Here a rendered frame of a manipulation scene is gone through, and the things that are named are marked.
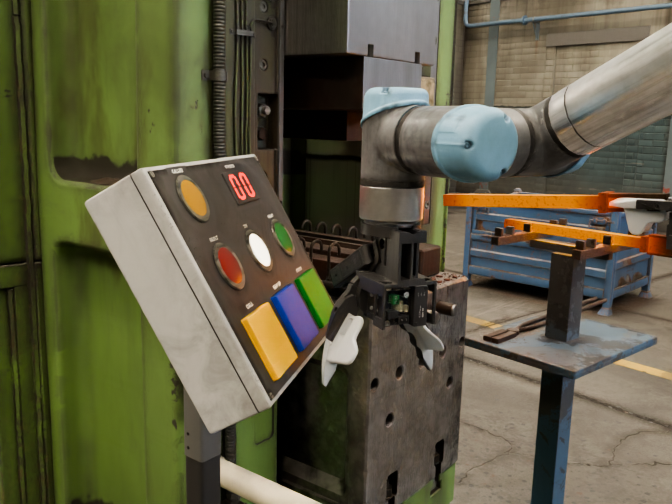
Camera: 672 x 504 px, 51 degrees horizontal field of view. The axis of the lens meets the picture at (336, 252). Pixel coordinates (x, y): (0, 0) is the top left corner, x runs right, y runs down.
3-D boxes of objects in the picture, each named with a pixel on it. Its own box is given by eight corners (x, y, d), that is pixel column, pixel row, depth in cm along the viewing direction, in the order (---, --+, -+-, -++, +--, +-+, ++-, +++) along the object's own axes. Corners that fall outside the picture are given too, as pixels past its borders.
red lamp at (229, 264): (254, 283, 79) (254, 246, 79) (223, 290, 76) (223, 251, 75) (234, 279, 81) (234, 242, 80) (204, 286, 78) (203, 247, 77)
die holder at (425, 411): (458, 461, 165) (469, 276, 157) (363, 532, 136) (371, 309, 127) (282, 399, 199) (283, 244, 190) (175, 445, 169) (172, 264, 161)
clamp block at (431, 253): (440, 273, 158) (442, 245, 157) (421, 279, 152) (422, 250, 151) (396, 265, 166) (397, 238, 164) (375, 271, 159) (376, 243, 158)
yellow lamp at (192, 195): (218, 217, 79) (218, 178, 78) (186, 221, 75) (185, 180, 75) (199, 214, 81) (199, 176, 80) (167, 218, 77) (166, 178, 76)
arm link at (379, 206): (348, 183, 83) (407, 181, 87) (347, 221, 84) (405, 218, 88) (379, 189, 77) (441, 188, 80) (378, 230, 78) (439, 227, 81)
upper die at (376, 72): (420, 112, 142) (422, 64, 141) (362, 110, 127) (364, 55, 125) (269, 110, 168) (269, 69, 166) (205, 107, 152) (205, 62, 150)
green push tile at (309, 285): (337, 312, 101) (313, 267, 101) (324, 327, 94) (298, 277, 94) (326, 317, 102) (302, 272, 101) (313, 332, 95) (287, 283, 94)
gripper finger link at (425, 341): (449, 382, 87) (414, 329, 83) (423, 366, 92) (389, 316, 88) (467, 365, 87) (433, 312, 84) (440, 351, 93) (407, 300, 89)
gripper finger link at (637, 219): (603, 233, 117) (663, 238, 111) (605, 198, 116) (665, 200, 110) (608, 231, 119) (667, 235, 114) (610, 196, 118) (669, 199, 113)
